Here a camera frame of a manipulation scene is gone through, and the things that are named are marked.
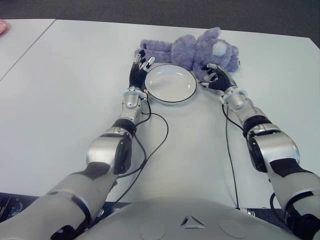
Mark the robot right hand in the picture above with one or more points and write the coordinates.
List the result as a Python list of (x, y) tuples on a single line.
[(221, 81)]

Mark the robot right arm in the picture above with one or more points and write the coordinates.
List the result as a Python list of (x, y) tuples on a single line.
[(275, 147)]

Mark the pink object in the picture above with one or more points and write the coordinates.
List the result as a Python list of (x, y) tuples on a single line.
[(2, 27)]

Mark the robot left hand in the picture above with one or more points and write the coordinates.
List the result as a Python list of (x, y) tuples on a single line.
[(136, 75)]

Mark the purple plush doll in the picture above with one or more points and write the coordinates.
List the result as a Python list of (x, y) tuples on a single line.
[(185, 50)]

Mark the grey robot torso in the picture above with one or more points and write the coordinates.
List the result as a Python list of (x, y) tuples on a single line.
[(187, 222)]

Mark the metal table frame bracket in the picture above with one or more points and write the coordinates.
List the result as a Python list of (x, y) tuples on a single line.
[(101, 213), (250, 212)]

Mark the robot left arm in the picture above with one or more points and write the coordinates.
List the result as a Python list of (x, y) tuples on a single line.
[(105, 151)]

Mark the white plate with black rim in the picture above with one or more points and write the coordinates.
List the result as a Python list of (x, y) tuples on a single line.
[(171, 83)]

